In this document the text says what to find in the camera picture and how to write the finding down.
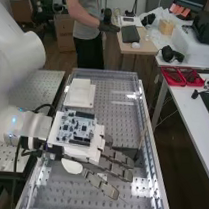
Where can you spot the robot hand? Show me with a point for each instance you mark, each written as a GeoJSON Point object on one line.
{"type": "Point", "coordinates": [76, 129]}

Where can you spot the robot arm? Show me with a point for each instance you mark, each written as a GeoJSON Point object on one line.
{"type": "Point", "coordinates": [14, 70]}

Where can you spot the small white box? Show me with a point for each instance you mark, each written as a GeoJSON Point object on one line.
{"type": "Point", "coordinates": [79, 92]}

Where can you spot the clear box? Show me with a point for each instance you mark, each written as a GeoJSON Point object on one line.
{"type": "Point", "coordinates": [101, 75]}

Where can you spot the cardboard box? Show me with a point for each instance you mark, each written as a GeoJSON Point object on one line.
{"type": "Point", "coordinates": [65, 33]}

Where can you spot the wooden desk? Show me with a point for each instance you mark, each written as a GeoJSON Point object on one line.
{"type": "Point", "coordinates": [139, 54]}

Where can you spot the white mouse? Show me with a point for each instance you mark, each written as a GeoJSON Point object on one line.
{"type": "Point", "coordinates": [135, 45]}

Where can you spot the person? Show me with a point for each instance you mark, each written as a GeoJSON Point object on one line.
{"type": "Point", "coordinates": [84, 21]}

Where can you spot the red tray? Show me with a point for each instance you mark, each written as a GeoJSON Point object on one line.
{"type": "Point", "coordinates": [173, 76]}
{"type": "Point", "coordinates": [193, 77]}

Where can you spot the white desk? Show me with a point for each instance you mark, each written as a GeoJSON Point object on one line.
{"type": "Point", "coordinates": [195, 54]}
{"type": "Point", "coordinates": [192, 114]}

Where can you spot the black headphones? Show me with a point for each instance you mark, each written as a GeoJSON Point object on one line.
{"type": "Point", "coordinates": [170, 53]}

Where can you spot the black chair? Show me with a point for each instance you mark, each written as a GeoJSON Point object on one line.
{"type": "Point", "coordinates": [40, 3]}

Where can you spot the small wooden box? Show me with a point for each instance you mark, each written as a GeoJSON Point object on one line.
{"type": "Point", "coordinates": [166, 27]}

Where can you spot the black bag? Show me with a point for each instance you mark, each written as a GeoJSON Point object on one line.
{"type": "Point", "coordinates": [207, 28]}

